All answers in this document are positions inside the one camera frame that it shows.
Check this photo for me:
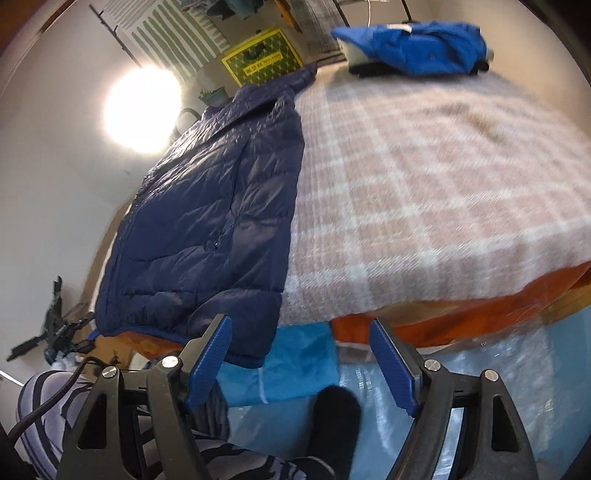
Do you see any potted plant teal pot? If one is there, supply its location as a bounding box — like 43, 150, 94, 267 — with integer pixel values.
198, 87, 230, 108

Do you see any yellow green storage box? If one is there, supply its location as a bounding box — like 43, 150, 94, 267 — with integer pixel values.
221, 27, 304, 86

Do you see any blue plastic bag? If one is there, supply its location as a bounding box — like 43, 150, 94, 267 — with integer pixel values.
217, 323, 339, 407

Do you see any orange bed sheet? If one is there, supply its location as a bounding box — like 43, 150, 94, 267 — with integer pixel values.
94, 262, 590, 368

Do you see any striped pants leg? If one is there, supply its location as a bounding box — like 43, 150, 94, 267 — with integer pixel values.
16, 370, 335, 479

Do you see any grey white folded garment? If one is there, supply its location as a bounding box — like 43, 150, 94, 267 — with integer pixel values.
338, 39, 380, 68

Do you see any black cable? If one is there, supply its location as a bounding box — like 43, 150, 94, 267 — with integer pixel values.
8, 357, 110, 444

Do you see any plaid pink bed blanket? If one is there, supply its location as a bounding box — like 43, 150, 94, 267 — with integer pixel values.
280, 65, 590, 325

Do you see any bright round lamp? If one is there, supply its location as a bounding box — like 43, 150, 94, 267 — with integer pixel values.
103, 65, 181, 154

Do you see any navy blue puffer jacket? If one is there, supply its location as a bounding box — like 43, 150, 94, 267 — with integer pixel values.
94, 65, 317, 369

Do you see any bright blue jacket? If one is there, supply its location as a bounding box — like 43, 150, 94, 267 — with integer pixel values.
332, 21, 491, 77

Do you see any green striped hanging cloth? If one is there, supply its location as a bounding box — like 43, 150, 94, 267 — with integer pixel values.
103, 0, 229, 82

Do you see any black fuzzy slipper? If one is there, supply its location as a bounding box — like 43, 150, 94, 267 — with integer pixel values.
305, 385, 362, 479

